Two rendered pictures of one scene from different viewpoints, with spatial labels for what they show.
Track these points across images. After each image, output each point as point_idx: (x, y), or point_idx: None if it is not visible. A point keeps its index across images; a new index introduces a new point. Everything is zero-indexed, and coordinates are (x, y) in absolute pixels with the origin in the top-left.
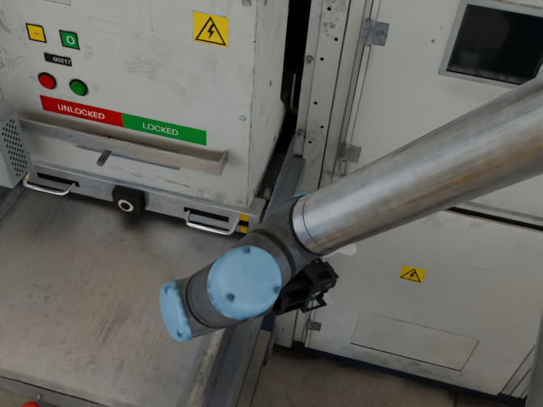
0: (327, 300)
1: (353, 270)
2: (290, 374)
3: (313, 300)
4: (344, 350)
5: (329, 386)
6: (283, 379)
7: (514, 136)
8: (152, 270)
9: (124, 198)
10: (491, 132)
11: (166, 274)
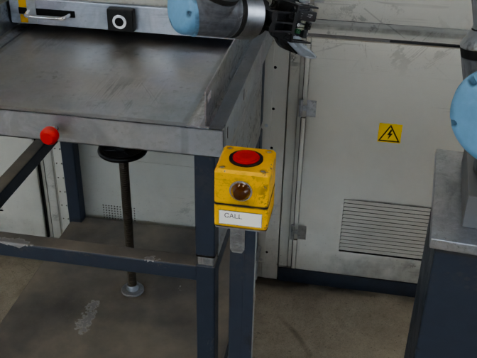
0: (310, 51)
1: (332, 142)
2: (279, 299)
3: (298, 33)
4: (333, 263)
5: (321, 305)
6: (272, 302)
7: None
8: (147, 62)
9: (118, 13)
10: None
11: (160, 64)
